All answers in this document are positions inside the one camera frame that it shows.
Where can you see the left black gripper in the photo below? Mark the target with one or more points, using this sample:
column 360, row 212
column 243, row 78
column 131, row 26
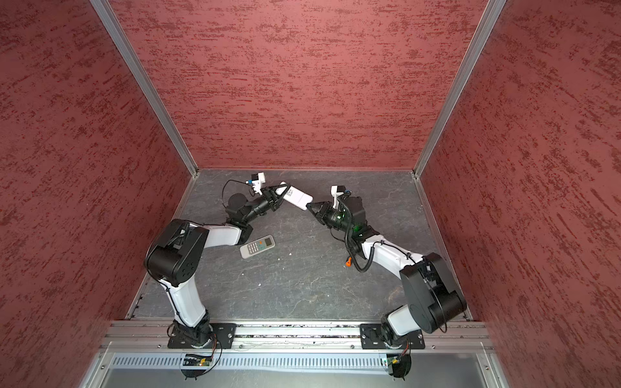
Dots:
column 270, row 194

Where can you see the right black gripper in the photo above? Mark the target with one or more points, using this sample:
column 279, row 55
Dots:
column 324, row 206

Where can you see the white AC remote control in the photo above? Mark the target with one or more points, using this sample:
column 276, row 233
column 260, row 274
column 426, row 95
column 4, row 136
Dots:
column 298, row 198

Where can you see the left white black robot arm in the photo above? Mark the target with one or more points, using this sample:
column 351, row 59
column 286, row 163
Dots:
column 173, row 258

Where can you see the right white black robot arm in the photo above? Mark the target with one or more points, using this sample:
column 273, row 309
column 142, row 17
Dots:
column 432, row 294

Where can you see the grey remote control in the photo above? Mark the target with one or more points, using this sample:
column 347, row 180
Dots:
column 256, row 247

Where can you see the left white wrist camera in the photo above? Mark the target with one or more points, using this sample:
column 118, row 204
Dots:
column 257, row 182

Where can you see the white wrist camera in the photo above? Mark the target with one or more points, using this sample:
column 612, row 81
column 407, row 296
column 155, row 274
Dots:
column 336, row 192
column 257, row 182

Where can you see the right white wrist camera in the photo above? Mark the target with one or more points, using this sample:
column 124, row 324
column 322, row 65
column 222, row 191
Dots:
column 336, row 192

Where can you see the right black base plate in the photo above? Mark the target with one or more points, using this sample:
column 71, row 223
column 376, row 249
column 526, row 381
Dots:
column 381, row 336

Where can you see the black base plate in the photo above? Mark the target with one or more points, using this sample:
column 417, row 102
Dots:
column 206, row 336
column 381, row 336

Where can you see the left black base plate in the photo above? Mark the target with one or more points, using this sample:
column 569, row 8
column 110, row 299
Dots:
column 206, row 336

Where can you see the white slotted cable duct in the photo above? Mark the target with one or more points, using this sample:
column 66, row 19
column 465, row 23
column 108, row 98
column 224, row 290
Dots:
column 280, row 362

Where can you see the left aluminium corner post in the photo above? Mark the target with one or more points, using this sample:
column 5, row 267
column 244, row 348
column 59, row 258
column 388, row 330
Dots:
column 107, row 16

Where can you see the aluminium corner post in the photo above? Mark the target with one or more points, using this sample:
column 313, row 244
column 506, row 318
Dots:
column 107, row 16
column 479, row 39

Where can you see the right aluminium corner post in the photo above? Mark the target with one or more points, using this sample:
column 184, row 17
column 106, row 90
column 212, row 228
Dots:
column 479, row 39

